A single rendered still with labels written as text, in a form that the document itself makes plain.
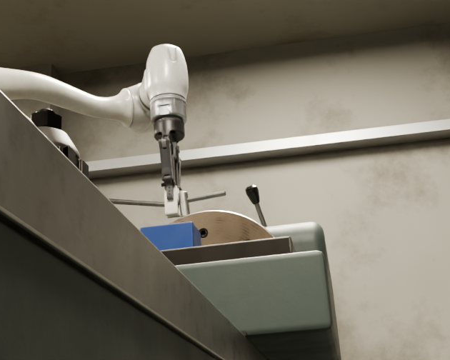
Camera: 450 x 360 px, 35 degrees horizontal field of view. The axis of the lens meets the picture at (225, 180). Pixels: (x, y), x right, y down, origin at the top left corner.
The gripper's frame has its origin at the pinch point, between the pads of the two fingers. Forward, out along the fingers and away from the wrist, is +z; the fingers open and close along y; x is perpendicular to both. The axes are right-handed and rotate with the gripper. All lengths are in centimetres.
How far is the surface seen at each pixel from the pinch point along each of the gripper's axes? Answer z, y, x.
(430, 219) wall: -54, -222, 88
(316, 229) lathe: 12.8, 6.9, 32.5
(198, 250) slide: 38, 90, 23
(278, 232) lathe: 12.5, 7.1, 24.5
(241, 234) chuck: 17.1, 23.6, 18.8
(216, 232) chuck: 16.0, 23.5, 14.0
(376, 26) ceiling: -174, -217, 76
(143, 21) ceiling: -174, -176, -54
